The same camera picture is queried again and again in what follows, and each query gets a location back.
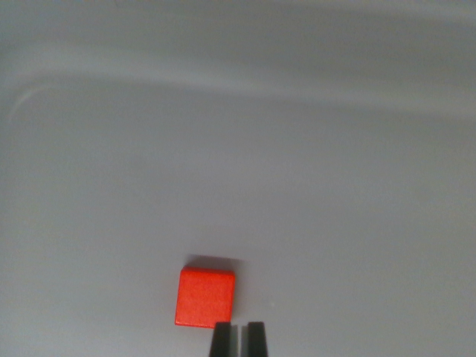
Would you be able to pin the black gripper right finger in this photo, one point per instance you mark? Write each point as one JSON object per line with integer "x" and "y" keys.
{"x": 256, "y": 340}

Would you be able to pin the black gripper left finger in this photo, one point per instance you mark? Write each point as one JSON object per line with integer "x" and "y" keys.
{"x": 222, "y": 340}

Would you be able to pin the red wooden block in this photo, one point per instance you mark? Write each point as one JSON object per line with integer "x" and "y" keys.
{"x": 204, "y": 295}

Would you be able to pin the grey plastic bin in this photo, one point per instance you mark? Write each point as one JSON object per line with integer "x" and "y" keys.
{"x": 297, "y": 148}

